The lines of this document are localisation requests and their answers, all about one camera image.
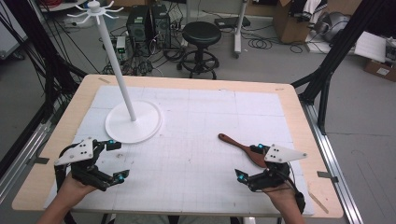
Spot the coiled black cable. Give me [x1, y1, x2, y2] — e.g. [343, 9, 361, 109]
[247, 36, 274, 50]

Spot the tall open cardboard box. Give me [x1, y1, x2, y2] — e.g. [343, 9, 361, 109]
[273, 0, 313, 45]

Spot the black round stool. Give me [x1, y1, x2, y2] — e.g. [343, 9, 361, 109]
[176, 21, 223, 80]

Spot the brown wooden spatula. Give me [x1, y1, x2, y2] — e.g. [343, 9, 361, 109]
[218, 133, 268, 169]

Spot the person's right hand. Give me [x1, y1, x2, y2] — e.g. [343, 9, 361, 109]
[263, 183, 300, 208]

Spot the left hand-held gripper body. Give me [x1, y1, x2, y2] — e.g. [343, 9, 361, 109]
[53, 137, 118, 191]

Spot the small white electronic box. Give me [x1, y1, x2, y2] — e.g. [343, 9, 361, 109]
[115, 35, 127, 54]

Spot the white gridded mat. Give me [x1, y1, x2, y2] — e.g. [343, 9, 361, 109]
[43, 85, 316, 217]

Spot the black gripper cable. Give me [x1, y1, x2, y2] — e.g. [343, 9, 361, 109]
[287, 163, 307, 216]

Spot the white metal stand leg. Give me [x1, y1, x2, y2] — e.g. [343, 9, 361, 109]
[233, 0, 250, 59]

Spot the grey tape strip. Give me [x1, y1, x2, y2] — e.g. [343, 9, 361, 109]
[317, 170, 340, 184]
[30, 156, 50, 165]

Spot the person's left hand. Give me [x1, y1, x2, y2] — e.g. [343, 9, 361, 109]
[55, 172, 98, 205]

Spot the aluminium rail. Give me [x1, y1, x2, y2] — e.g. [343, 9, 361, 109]
[0, 120, 53, 204]
[303, 102, 364, 224]

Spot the white foam sheet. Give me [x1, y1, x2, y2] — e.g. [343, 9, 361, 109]
[354, 30, 388, 63]

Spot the thin wooden stick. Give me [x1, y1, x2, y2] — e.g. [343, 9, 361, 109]
[307, 190, 330, 215]

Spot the wooden table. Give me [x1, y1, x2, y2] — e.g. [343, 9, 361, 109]
[11, 74, 345, 219]

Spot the black computer tower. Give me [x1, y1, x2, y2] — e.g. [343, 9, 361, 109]
[150, 3, 172, 49]
[125, 4, 154, 56]

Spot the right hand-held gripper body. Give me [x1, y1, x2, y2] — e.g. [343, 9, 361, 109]
[247, 143, 308, 192]

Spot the white hanging stand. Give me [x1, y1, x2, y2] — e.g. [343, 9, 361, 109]
[66, 0, 163, 145]

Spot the black metal frame strut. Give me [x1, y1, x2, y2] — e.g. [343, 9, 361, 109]
[0, 0, 89, 120]
[290, 0, 388, 135]

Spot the flat black device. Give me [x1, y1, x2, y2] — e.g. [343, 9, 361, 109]
[214, 15, 252, 30]

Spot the black and white clothing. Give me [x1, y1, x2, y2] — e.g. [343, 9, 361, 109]
[291, 0, 329, 21]

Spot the grey round appliance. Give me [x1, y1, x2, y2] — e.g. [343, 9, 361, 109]
[317, 11, 352, 43]

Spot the low cardboard box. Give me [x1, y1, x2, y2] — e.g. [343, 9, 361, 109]
[362, 58, 396, 83]

